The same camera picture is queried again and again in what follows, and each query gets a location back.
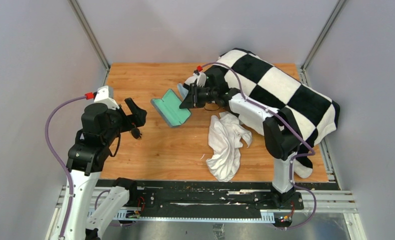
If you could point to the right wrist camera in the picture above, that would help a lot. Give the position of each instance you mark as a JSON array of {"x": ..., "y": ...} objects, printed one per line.
[{"x": 201, "y": 79}]

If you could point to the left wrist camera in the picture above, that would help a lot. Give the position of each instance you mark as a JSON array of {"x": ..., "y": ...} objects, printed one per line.
[{"x": 105, "y": 95}]

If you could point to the light blue cleaning cloth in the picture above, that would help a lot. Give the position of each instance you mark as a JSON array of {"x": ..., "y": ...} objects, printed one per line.
[{"x": 183, "y": 90}]

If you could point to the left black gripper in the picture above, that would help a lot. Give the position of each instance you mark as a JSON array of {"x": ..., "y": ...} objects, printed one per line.
[{"x": 138, "y": 115}]

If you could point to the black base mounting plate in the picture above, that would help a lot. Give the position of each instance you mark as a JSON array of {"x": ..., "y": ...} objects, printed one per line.
[{"x": 210, "y": 199}]

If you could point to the right aluminium frame post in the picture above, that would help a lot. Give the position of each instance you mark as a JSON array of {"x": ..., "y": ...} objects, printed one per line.
[{"x": 337, "y": 9}]

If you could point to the aluminium frame post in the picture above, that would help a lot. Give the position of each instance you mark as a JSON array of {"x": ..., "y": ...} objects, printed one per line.
[
  {"x": 77, "y": 10},
  {"x": 337, "y": 9}
]

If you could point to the white crumpled cloth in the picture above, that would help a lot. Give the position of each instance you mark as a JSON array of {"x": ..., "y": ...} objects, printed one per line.
[{"x": 225, "y": 136}]

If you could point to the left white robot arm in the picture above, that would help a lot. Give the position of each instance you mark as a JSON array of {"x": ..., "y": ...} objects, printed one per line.
[{"x": 83, "y": 168}]

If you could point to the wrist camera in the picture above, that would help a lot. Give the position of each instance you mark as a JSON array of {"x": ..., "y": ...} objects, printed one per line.
[
  {"x": 105, "y": 95},
  {"x": 201, "y": 79}
]

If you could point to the left aluminium frame post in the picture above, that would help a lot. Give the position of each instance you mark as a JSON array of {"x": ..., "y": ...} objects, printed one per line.
[{"x": 77, "y": 10}]

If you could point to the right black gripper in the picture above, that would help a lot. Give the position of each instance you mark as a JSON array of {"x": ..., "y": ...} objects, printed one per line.
[{"x": 192, "y": 100}]

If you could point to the black white checkered pillow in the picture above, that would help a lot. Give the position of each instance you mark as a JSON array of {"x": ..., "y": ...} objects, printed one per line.
[{"x": 317, "y": 115}]

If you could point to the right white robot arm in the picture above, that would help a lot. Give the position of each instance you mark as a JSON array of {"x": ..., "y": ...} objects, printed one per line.
[{"x": 282, "y": 136}]

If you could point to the grey glasses case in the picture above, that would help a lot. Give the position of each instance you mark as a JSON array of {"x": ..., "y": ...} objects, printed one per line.
[{"x": 169, "y": 109}]

